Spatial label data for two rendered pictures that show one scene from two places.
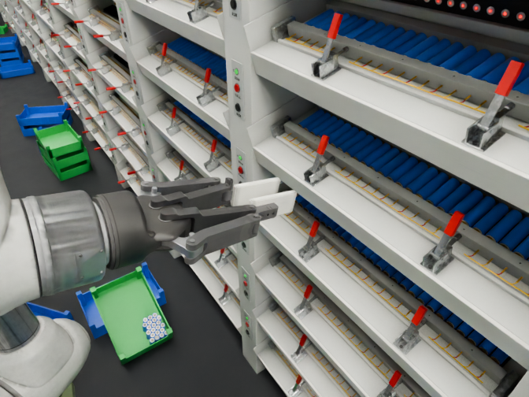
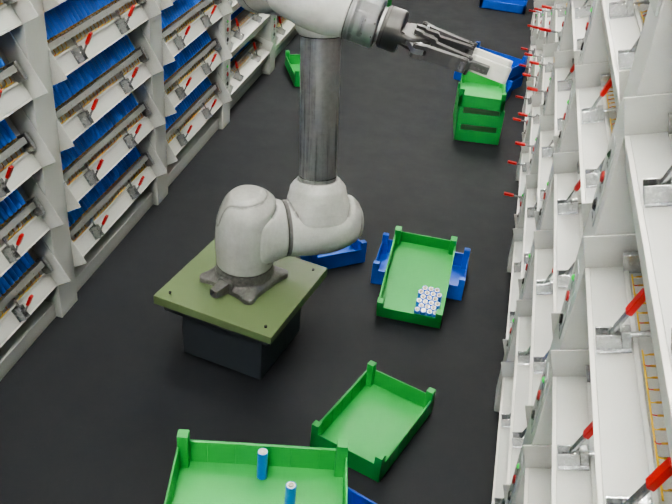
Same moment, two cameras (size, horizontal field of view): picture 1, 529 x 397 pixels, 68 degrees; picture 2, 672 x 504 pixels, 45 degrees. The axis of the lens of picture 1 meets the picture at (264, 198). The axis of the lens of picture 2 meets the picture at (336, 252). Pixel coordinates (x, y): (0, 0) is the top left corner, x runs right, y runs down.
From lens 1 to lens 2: 111 cm
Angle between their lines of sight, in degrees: 37
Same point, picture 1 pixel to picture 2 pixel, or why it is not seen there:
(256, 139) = (582, 81)
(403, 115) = (616, 46)
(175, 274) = (494, 285)
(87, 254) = (368, 21)
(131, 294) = (431, 262)
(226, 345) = (486, 370)
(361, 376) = (542, 348)
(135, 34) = not seen: outside the picture
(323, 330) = (547, 309)
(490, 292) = not seen: hidden behind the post
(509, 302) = not seen: hidden behind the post
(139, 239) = (395, 31)
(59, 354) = (333, 212)
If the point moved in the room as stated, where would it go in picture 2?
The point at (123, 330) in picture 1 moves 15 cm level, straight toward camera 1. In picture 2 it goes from (400, 288) to (388, 315)
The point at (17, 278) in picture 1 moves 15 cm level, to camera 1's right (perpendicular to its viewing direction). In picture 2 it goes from (338, 13) to (401, 39)
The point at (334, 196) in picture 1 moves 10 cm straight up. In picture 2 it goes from (588, 133) to (602, 82)
